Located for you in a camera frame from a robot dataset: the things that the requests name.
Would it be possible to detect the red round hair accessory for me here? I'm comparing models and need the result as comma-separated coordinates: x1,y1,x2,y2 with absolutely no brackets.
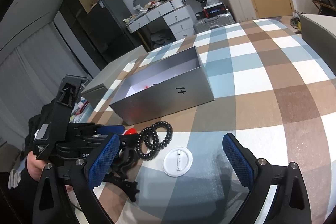
124,128,137,135

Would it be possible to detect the black spiral hair tie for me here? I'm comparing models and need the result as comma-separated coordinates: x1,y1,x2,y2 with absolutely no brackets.
135,127,160,161
145,121,173,151

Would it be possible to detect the white round pin badge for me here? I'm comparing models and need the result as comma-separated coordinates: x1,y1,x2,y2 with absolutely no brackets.
162,147,193,177

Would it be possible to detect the person's left hand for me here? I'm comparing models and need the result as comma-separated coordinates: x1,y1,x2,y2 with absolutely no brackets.
26,151,48,181

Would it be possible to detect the grey cabinet left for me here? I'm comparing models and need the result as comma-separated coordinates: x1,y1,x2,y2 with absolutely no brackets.
81,46,146,108

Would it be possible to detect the grey cabinet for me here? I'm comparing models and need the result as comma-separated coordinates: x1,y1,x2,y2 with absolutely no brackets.
300,14,335,64
81,46,146,108

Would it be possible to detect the silver open cardboard box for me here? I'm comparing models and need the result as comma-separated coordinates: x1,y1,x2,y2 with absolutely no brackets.
110,47,214,125

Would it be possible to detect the plaid tablecloth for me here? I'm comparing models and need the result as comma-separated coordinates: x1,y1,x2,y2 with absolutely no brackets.
90,19,335,223

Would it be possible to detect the black refrigerator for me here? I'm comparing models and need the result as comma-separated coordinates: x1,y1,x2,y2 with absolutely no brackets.
59,0,143,70

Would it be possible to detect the silver flat suitcase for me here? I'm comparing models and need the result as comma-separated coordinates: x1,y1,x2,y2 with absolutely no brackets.
193,12,235,34

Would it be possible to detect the white drawer desk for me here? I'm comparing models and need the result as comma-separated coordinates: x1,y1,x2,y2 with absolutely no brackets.
126,0,196,40

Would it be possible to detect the black box with display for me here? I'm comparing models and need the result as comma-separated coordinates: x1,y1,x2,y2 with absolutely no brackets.
195,2,227,19

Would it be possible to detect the grey cabinet right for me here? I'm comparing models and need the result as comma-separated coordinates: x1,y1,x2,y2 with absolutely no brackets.
300,14,335,64

